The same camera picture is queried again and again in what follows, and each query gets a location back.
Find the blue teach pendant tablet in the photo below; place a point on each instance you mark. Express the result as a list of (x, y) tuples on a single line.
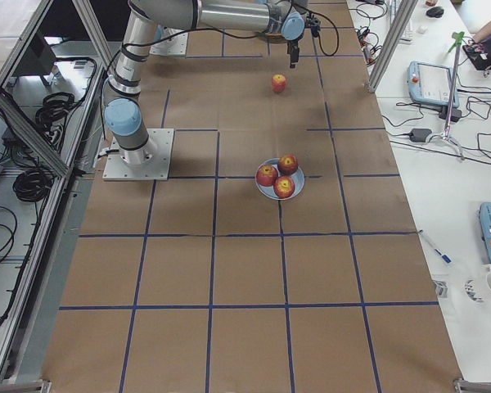
[(429, 84)]

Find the aluminium frame post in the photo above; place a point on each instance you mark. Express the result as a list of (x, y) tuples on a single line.
[(402, 16)]

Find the yellow-red apple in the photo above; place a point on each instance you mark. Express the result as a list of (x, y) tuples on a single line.
[(278, 83)]

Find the black power adapter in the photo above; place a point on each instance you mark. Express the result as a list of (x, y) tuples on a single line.
[(419, 134)]

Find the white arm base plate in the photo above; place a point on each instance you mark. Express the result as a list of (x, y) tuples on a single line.
[(151, 162)]

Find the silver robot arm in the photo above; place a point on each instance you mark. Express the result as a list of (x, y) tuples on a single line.
[(223, 106)]

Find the silver tripod stand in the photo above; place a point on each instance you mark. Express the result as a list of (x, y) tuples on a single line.
[(445, 135)]

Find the black computer mouse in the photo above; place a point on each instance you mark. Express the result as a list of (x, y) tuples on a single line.
[(435, 12)]

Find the red apple on plate front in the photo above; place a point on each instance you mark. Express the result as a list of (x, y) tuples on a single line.
[(284, 187)]

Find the red apple on plate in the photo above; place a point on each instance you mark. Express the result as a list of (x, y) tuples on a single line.
[(266, 175), (284, 187), (287, 164)]

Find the red apple on plate left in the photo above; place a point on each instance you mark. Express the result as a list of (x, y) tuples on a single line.
[(266, 175)]

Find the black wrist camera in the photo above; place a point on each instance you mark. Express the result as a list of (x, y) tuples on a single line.
[(313, 24)]

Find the white mug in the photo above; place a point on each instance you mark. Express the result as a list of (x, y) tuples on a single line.
[(478, 289)]

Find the red apple on plate back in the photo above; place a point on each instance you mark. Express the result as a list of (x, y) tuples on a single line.
[(287, 164)]

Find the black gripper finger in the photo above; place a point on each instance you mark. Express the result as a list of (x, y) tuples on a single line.
[(293, 51)]

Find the white blue pen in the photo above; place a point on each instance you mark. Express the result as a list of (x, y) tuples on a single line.
[(442, 255)]

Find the brown paper table cover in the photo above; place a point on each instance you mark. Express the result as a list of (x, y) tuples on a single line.
[(204, 284)]

